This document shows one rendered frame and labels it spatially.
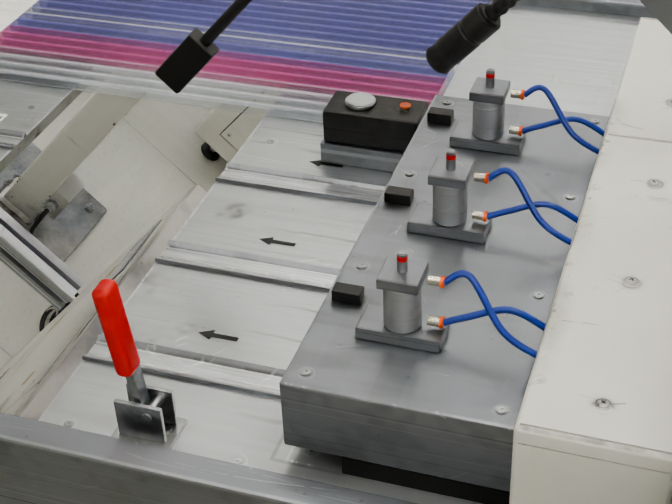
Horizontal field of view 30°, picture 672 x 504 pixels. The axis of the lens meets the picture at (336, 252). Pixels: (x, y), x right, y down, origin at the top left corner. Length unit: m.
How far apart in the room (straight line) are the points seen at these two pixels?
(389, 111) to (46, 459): 0.38
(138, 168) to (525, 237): 1.64
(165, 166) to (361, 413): 1.77
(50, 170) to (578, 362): 1.50
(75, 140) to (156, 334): 1.21
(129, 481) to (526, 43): 0.61
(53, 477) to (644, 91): 0.49
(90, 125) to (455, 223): 1.26
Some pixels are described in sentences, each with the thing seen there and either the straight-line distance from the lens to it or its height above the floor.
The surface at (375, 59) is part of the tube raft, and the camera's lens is 1.12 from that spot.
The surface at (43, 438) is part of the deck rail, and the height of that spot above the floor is 0.99.
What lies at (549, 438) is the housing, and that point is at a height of 1.24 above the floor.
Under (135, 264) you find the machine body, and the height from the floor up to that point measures 0.62.
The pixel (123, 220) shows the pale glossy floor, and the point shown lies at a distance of 2.29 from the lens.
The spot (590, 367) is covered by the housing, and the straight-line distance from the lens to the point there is 0.68.
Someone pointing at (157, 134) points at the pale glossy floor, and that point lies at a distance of 2.47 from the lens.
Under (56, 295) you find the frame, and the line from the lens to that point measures 1.74.
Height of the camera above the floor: 1.60
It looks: 38 degrees down
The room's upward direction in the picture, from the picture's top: 52 degrees clockwise
